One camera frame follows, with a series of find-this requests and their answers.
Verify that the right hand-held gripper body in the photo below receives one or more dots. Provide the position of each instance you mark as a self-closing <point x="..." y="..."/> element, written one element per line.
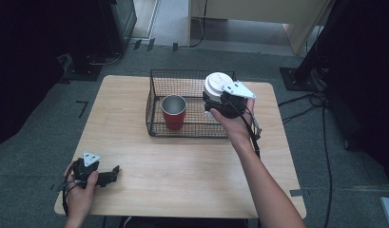
<point x="235" y="103"/>

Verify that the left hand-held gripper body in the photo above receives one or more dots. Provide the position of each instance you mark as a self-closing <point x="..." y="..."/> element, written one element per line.
<point x="84" y="171"/>

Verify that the white lidded cup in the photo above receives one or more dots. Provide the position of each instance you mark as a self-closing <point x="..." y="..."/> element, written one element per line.
<point x="216" y="82"/>

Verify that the person's right hand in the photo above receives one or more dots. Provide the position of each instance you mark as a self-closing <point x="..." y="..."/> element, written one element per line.
<point x="238" y="129"/>

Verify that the person's left hand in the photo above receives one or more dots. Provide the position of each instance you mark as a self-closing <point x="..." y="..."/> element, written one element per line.
<point x="79" y="199"/>

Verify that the red metal cup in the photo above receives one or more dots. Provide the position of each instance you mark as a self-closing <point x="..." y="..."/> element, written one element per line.
<point x="174" y="118"/>

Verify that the beige wooden cabinet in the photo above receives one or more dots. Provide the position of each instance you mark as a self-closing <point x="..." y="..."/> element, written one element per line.
<point x="252" y="9"/>

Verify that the black cabinet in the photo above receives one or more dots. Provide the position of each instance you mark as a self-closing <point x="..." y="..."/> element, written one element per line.
<point x="119" y="22"/>

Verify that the black stand base plate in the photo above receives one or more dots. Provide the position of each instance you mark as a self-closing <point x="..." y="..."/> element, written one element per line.
<point x="296" y="79"/>
<point x="84" y="72"/>

